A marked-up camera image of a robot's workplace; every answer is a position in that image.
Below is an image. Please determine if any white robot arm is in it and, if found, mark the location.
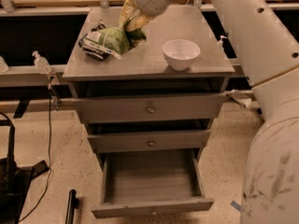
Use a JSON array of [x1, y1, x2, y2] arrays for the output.
[[210, 0, 299, 224]]

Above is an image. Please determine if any white bowl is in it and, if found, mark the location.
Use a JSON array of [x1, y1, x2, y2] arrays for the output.
[[163, 39, 201, 71]]

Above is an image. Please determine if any black tube bottom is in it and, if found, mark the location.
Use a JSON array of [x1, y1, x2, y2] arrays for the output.
[[65, 189, 79, 224]]

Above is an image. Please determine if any grey top drawer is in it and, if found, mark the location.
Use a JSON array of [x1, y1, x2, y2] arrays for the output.
[[75, 93, 227, 123]]

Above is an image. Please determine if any blue black chip bag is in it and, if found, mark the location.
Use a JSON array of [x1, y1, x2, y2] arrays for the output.
[[78, 21, 109, 61]]

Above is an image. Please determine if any folded cloth on rail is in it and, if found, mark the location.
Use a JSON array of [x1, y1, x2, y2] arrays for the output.
[[228, 90, 251, 107]]

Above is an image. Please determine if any grey drawer cabinet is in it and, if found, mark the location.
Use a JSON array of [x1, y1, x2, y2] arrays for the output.
[[63, 5, 235, 161]]

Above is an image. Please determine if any black stand left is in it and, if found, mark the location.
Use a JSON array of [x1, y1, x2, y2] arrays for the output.
[[0, 113, 50, 224]]

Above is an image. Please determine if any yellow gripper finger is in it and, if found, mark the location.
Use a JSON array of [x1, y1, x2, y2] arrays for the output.
[[119, 0, 137, 25], [124, 13, 153, 32]]

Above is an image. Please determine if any grey drawer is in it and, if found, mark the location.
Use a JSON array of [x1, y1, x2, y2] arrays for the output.
[[88, 130, 210, 153], [92, 149, 214, 218], [75, 93, 227, 123]]

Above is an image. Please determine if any grey middle drawer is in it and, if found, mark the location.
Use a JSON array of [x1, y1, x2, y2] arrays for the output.
[[88, 130, 210, 153]]

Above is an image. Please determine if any small sanitizer pump bottle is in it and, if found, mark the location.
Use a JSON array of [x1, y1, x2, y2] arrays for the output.
[[218, 35, 228, 50]]

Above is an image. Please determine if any grey bottom drawer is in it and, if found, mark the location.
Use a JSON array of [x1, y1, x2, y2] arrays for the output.
[[92, 149, 214, 218]]

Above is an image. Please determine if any left hand sanitizer bottle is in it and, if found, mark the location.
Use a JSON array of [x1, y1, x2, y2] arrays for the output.
[[32, 50, 51, 75]]

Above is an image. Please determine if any green jalapeno chip bag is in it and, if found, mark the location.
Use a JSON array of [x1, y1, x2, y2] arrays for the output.
[[82, 27, 147, 59]]

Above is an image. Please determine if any black cable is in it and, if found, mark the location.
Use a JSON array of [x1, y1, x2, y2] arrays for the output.
[[18, 84, 54, 223]]

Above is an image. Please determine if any clear bottle far left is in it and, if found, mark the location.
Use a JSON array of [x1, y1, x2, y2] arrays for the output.
[[0, 56, 9, 73]]

